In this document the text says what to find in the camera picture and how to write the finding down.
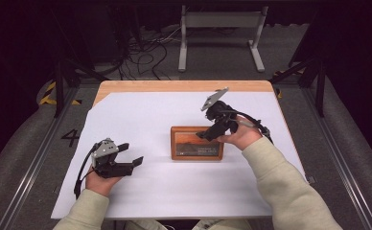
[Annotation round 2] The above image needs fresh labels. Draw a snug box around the wooden table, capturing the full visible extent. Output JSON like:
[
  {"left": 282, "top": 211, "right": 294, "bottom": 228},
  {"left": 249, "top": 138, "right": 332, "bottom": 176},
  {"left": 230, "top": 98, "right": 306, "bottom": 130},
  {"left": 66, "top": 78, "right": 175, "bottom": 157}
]
[{"left": 92, "top": 80, "right": 279, "bottom": 108}]

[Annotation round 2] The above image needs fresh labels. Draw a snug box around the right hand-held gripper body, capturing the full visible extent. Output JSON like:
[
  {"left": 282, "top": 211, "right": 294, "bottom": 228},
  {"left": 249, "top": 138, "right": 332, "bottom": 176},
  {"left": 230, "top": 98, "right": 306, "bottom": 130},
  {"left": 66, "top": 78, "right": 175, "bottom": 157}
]
[{"left": 200, "top": 87, "right": 240, "bottom": 127}]

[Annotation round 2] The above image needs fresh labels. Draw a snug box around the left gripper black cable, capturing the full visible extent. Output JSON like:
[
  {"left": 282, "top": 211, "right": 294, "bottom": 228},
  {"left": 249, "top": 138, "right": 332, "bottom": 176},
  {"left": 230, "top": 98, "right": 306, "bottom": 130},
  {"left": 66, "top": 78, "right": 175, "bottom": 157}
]
[{"left": 73, "top": 143, "right": 99, "bottom": 199}]

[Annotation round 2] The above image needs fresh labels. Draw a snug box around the white paper sheet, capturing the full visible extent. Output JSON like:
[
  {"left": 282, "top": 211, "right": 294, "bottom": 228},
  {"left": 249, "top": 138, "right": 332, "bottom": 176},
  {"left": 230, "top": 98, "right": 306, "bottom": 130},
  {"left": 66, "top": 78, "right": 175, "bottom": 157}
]
[{"left": 50, "top": 91, "right": 307, "bottom": 220}]

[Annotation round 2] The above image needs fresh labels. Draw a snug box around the grey metal stand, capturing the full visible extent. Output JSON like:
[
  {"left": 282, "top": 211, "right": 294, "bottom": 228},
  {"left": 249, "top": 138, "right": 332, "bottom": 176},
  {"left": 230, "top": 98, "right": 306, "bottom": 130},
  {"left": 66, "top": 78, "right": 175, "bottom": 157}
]
[{"left": 177, "top": 4, "right": 269, "bottom": 73}]

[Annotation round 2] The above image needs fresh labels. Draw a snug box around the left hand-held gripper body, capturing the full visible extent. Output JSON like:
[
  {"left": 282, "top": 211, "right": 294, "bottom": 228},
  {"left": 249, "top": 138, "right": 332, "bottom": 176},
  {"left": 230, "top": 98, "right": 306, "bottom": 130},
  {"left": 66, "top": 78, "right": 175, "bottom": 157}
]
[{"left": 91, "top": 137, "right": 134, "bottom": 179}]

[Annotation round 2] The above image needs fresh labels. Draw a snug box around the person's right hand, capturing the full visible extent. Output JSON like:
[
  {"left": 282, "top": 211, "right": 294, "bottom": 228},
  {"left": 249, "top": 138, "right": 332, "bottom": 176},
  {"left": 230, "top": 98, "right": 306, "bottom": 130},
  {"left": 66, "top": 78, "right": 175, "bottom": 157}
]
[{"left": 217, "top": 115, "right": 264, "bottom": 151}]

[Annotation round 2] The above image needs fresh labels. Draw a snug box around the person's right leg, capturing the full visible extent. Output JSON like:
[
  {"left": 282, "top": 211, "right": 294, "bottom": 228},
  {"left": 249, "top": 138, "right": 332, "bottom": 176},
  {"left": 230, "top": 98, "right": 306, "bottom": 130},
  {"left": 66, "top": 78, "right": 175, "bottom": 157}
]
[{"left": 192, "top": 218, "right": 252, "bottom": 230}]

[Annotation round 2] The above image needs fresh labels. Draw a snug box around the person's left hand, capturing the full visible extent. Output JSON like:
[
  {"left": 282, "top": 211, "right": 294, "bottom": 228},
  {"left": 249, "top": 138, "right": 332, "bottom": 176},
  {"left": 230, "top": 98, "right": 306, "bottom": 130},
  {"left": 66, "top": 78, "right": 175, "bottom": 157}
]
[{"left": 85, "top": 166, "right": 125, "bottom": 197}]

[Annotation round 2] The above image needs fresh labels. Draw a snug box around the tangle of black floor cables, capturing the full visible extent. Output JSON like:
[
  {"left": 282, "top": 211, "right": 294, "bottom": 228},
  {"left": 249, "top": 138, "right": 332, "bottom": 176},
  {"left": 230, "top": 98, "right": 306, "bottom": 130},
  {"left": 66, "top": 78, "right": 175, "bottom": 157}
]
[{"left": 92, "top": 25, "right": 182, "bottom": 81}]

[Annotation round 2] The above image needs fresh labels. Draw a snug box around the black tripod stand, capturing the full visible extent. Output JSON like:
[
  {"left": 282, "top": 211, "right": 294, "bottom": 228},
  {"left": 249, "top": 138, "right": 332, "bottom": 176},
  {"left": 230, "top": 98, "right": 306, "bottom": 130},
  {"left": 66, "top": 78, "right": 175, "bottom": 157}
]
[
  {"left": 51, "top": 9, "right": 108, "bottom": 118},
  {"left": 268, "top": 57, "right": 327, "bottom": 118}
]

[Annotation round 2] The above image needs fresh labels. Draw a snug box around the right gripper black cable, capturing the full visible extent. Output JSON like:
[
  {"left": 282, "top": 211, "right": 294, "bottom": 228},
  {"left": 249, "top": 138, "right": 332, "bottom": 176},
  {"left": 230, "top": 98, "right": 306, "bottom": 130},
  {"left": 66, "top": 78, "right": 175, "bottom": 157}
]
[{"left": 228, "top": 109, "right": 274, "bottom": 143}]

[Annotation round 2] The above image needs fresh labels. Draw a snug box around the metal floor rail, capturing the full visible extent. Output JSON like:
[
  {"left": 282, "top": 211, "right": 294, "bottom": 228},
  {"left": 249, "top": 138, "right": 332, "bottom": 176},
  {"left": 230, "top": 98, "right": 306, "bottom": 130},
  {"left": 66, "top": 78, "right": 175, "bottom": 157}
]
[
  {"left": 302, "top": 89, "right": 372, "bottom": 230},
  {"left": 0, "top": 89, "right": 80, "bottom": 230}
]

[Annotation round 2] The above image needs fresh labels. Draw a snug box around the person's leg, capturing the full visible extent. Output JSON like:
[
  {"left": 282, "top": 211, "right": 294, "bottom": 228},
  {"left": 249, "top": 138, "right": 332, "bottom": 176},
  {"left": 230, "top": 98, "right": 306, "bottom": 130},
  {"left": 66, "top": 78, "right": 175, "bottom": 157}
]
[
  {"left": 192, "top": 218, "right": 252, "bottom": 230},
  {"left": 123, "top": 219, "right": 169, "bottom": 230}
]

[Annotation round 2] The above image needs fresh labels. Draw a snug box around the person's left leg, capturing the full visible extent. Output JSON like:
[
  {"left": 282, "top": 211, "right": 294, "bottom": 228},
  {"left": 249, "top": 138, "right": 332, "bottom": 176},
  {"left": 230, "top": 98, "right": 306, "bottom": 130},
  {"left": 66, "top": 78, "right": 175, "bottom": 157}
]
[{"left": 123, "top": 219, "right": 169, "bottom": 230}]

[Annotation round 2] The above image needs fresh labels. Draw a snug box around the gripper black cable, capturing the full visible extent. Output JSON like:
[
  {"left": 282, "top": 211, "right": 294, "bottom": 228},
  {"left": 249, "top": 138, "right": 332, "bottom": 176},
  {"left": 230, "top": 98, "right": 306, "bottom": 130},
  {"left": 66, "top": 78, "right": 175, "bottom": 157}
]
[
  {"left": 228, "top": 109, "right": 274, "bottom": 143},
  {"left": 73, "top": 143, "right": 99, "bottom": 199}
]

